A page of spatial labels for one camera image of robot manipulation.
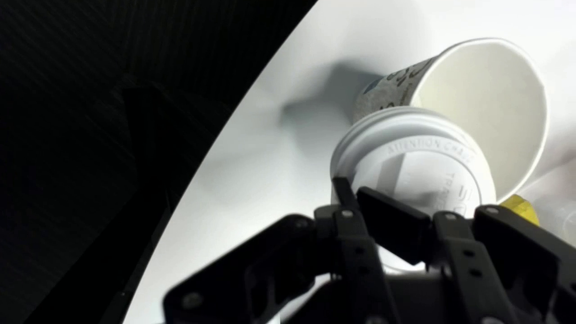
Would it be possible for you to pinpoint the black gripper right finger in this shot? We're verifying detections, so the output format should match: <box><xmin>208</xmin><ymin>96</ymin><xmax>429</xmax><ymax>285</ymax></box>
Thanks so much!
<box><xmin>354</xmin><ymin>186</ymin><xmax>576</xmax><ymax>324</ymax></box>

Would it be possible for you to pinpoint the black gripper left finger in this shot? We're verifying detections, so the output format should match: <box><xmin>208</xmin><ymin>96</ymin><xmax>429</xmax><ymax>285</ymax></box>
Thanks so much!
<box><xmin>161</xmin><ymin>175</ymin><xmax>401</xmax><ymax>324</ymax></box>

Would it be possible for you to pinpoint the white plastic cup lid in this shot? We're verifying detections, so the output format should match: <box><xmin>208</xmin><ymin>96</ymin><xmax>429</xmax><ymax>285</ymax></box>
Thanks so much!
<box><xmin>327</xmin><ymin>105</ymin><xmax>498</xmax><ymax>276</ymax></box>

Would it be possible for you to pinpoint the printed paper coffee cup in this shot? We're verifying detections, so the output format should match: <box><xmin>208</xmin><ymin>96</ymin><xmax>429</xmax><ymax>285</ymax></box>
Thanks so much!
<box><xmin>352</xmin><ymin>36</ymin><xmax>550</xmax><ymax>204</ymax></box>

